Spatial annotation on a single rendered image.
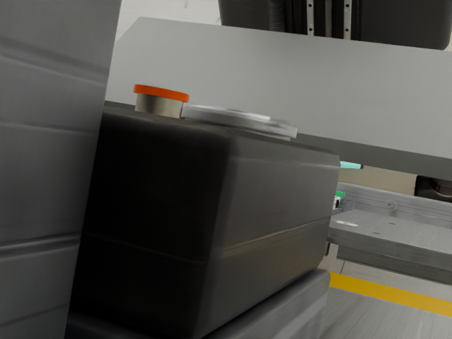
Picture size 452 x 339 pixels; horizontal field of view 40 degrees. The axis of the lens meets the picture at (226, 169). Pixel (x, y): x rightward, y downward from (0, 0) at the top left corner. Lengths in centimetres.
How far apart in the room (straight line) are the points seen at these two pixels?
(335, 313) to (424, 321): 3
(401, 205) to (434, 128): 30
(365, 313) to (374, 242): 21
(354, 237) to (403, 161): 45
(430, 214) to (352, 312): 40
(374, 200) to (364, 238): 19
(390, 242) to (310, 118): 50
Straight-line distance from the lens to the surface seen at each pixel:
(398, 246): 40
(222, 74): 98
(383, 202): 59
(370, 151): 85
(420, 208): 59
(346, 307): 20
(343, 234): 41
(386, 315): 20
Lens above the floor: 116
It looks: 43 degrees down
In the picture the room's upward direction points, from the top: 9 degrees counter-clockwise
